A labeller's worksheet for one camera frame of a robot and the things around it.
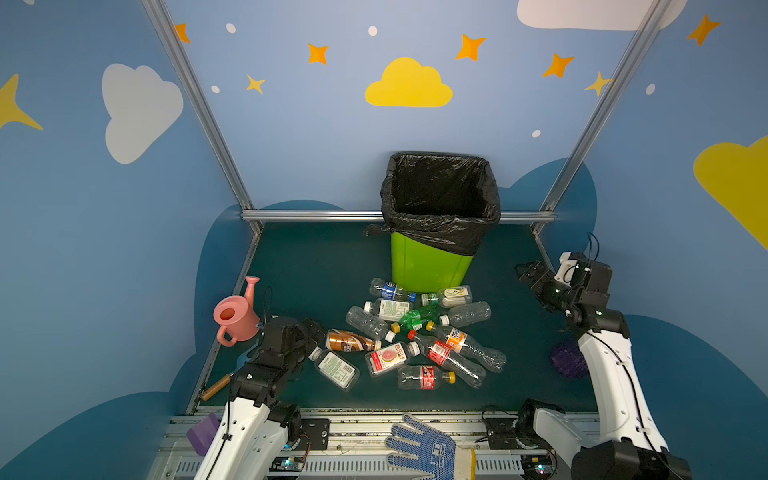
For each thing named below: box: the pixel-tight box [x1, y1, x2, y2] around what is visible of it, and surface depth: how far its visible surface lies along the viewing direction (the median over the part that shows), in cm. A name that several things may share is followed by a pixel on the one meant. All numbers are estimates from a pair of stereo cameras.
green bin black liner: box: [366, 152, 502, 294], surface depth 88 cm
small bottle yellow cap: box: [397, 365, 457, 390], surface depth 81 cm
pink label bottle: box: [365, 342, 409, 377], surface depth 85 cm
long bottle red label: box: [408, 330, 487, 390], surface depth 85 cm
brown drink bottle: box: [326, 329, 382, 352], surface depth 88 cm
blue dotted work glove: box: [385, 413, 477, 480], surface depth 73 cm
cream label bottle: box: [421, 285, 474, 308], surface depth 98 cm
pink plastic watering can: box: [213, 276, 260, 347], surface depth 86 cm
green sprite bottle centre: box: [400, 303, 440, 331], surface depth 92 cm
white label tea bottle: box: [364, 298, 410, 321], surface depth 95 cm
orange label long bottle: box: [425, 321, 507, 374], surface depth 87 cm
